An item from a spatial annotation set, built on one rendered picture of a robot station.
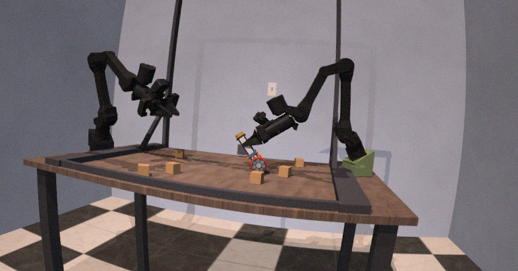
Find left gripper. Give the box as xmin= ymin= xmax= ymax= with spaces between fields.
xmin=242 ymin=119 xmax=282 ymax=147

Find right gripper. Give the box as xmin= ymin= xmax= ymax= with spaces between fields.
xmin=137 ymin=88 xmax=179 ymax=118

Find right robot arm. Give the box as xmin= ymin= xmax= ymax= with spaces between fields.
xmin=87 ymin=51 xmax=170 ymax=141

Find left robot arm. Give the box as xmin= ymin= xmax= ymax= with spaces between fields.
xmin=254 ymin=58 xmax=367 ymax=161

